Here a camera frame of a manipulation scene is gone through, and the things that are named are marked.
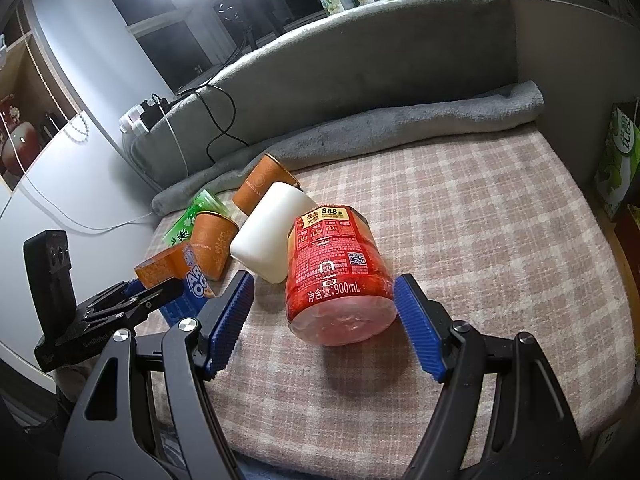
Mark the checked bed sheet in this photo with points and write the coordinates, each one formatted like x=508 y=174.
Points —
x=475 y=220

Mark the grey padded headboard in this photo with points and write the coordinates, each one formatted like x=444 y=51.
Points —
x=350 y=55

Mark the orange paper cup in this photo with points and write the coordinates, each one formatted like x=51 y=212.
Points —
x=210 y=245
x=260 y=182

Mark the red vase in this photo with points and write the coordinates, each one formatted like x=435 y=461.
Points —
x=17 y=145

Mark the grey fleece blanket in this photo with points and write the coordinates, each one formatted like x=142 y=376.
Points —
x=400 y=115

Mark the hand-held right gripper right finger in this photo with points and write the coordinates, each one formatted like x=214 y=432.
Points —
x=417 y=330

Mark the orange box with blue label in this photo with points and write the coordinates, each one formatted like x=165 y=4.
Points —
x=160 y=265

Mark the white cup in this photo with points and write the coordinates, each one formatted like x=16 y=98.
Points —
x=265 y=240

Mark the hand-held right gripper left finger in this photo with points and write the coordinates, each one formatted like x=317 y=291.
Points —
x=227 y=325

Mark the black tripod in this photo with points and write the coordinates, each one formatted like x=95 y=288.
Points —
x=247 y=5

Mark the green carton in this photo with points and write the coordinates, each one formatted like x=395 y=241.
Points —
x=617 y=160

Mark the white power strip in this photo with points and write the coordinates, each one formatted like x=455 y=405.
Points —
x=131 y=120

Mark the red plastic bottle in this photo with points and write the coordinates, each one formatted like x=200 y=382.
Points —
x=330 y=270

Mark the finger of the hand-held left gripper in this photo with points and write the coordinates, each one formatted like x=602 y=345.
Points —
x=162 y=291
x=180 y=315

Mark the green snack packet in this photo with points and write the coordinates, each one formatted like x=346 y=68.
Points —
x=187 y=222

